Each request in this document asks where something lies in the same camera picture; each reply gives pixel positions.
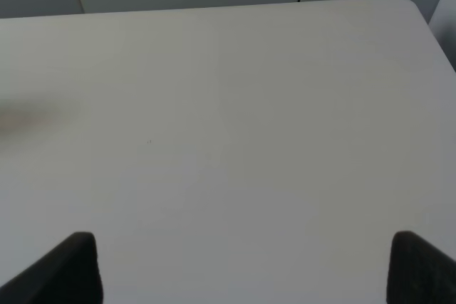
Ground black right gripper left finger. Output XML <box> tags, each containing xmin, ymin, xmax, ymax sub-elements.
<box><xmin>1</xmin><ymin>232</ymin><xmax>104</xmax><ymax>303</ymax></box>

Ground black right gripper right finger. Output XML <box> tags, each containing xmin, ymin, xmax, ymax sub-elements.
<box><xmin>386</xmin><ymin>231</ymin><xmax>455</xmax><ymax>304</ymax></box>

